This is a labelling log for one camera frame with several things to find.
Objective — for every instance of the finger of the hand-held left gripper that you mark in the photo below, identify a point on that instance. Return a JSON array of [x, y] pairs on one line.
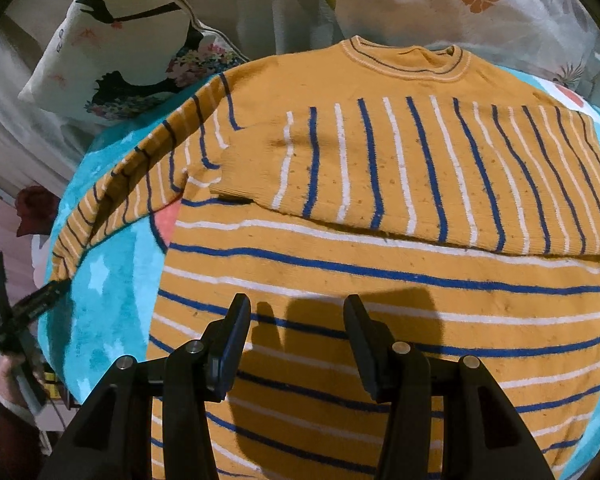
[[42, 297]]

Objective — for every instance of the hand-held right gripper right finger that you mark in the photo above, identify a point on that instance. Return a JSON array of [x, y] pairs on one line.
[[366, 357]]

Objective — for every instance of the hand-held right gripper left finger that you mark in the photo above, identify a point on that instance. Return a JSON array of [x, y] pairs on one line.
[[229, 355]]

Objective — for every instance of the mustard striped knit sweater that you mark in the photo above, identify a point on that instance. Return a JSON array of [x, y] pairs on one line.
[[330, 170]]

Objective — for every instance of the person's left forearm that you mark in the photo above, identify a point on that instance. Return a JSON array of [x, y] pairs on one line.
[[5, 440]]

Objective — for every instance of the person's left hand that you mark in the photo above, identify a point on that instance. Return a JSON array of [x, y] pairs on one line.
[[9, 372]]

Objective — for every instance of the turquoise star print blanket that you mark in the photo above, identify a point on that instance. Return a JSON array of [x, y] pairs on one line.
[[110, 310]]

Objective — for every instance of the pink rose print cloth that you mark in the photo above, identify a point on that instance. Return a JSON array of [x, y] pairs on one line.
[[10, 230]]

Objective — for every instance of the white bird print pillow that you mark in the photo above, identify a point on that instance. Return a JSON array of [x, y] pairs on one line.
[[110, 45]]

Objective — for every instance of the white leaf print pillow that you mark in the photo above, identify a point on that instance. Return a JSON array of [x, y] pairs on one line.
[[505, 35]]

